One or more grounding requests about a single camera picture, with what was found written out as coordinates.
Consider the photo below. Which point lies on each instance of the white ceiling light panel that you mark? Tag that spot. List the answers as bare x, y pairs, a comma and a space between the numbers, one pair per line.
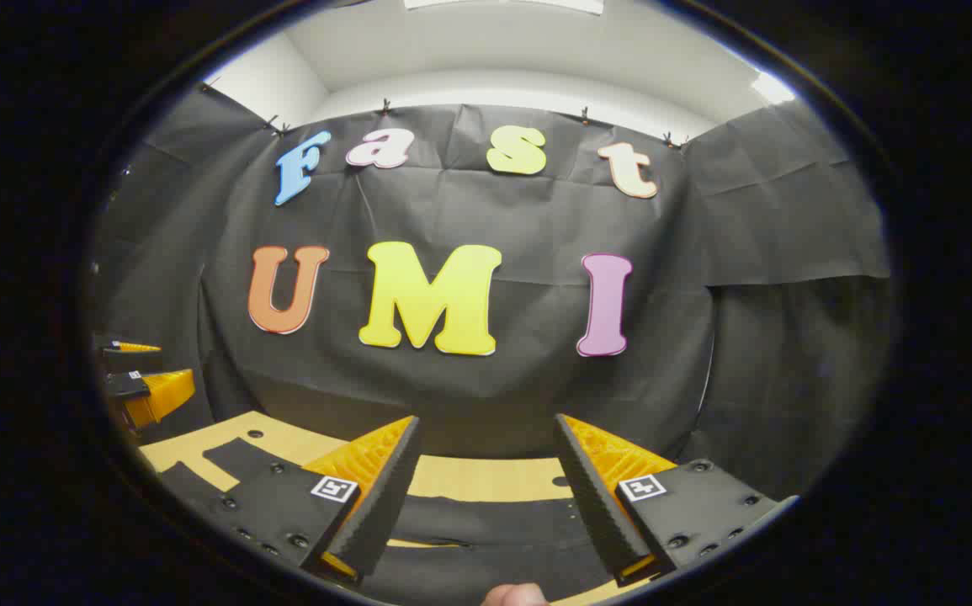
772, 88

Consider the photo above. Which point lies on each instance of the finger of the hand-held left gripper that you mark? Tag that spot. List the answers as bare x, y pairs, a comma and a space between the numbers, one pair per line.
136, 360
157, 394

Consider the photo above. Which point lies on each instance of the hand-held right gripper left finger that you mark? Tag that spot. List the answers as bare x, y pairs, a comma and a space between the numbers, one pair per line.
380, 505

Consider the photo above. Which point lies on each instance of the row of black cloth clips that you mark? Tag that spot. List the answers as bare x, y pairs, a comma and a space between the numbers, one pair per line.
384, 108

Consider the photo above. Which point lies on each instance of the black backdrop cloth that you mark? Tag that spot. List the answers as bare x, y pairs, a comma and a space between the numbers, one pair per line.
536, 219

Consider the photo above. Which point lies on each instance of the dark blue jeans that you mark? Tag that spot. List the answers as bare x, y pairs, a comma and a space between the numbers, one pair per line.
486, 526

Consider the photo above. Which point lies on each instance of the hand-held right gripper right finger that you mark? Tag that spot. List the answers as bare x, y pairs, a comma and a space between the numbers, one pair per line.
595, 505

